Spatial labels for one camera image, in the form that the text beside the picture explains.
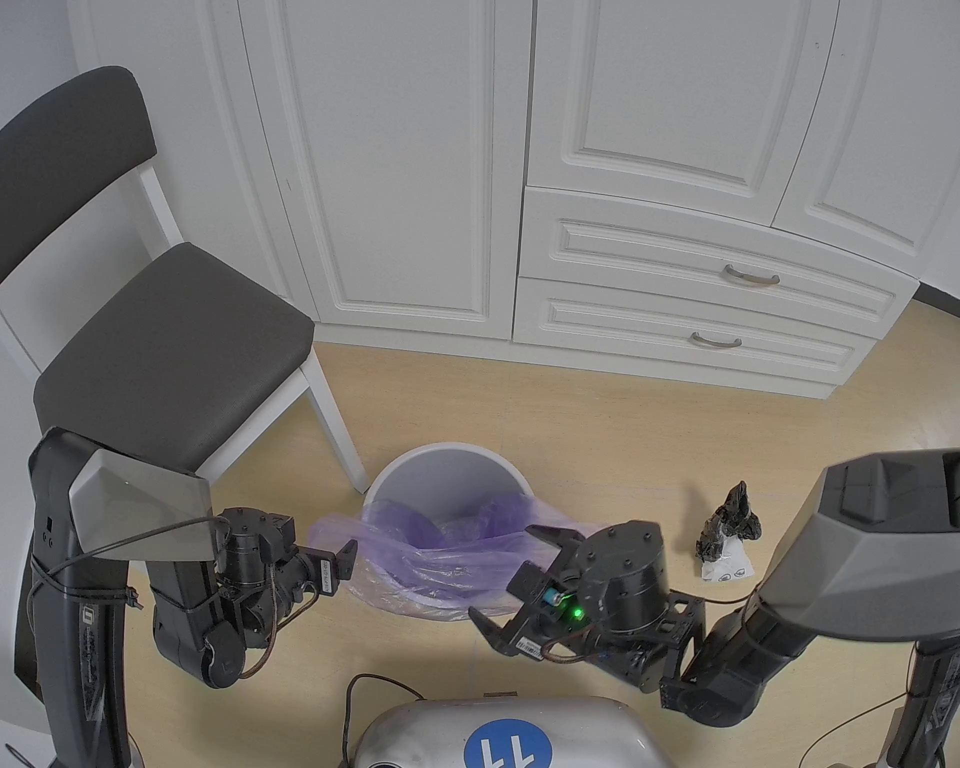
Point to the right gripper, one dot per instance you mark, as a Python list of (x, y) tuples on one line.
[(534, 646)]

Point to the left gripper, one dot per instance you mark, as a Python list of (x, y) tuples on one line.
[(319, 574)]

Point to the purple plastic bag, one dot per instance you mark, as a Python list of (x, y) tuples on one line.
[(420, 562)]

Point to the white printed wrapper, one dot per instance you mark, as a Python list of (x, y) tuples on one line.
[(727, 566)]

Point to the black plastic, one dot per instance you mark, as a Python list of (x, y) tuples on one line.
[(731, 517)]

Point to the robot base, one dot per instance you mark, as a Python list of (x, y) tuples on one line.
[(450, 735)]

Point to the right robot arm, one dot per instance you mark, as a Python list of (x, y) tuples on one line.
[(862, 540)]

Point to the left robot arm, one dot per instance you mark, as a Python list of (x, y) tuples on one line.
[(135, 510)]

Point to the white trash bin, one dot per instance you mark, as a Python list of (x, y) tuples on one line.
[(450, 480)]

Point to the white chair grey cushions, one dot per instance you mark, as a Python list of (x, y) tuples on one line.
[(172, 337)]

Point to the white wardrobe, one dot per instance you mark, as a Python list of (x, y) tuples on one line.
[(412, 150)]

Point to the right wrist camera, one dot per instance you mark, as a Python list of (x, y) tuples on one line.
[(529, 585)]

